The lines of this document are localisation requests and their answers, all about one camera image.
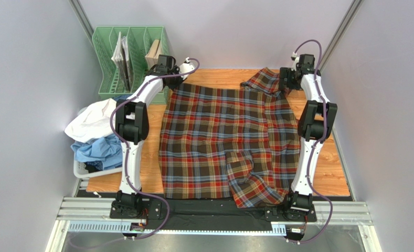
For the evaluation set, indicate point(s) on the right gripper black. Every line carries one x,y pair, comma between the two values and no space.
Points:
285,83

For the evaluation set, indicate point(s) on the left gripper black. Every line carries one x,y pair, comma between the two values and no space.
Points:
172,86

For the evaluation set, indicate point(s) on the plaid long sleeve shirt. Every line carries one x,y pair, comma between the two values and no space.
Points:
239,143

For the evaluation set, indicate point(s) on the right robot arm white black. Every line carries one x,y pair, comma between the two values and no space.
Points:
314,128

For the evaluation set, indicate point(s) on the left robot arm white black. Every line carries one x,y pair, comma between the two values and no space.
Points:
130,123

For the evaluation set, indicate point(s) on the beige book in organizer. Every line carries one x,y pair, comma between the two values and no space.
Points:
153,54

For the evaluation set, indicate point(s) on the dark blue patterned shirt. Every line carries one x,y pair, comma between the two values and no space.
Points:
122,97

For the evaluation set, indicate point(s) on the magazines in organizer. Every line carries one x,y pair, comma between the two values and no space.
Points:
122,60

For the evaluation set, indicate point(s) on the green plastic file organizer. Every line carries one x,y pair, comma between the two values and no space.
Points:
140,39

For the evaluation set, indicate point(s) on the white shirt in basket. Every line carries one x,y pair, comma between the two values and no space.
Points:
93,123

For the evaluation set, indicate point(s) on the light blue shirt in basket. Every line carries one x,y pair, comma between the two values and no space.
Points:
104,153

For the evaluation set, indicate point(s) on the white laundry basket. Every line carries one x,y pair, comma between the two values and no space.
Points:
85,171

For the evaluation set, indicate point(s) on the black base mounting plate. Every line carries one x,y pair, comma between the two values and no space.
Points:
205,214

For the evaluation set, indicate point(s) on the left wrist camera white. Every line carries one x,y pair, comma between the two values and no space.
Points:
186,68

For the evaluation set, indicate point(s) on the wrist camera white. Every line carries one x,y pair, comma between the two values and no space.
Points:
186,68
295,59

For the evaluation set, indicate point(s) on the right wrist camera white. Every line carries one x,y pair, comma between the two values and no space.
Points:
295,59

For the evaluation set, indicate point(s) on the aluminium frame rail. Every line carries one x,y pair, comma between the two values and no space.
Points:
84,213

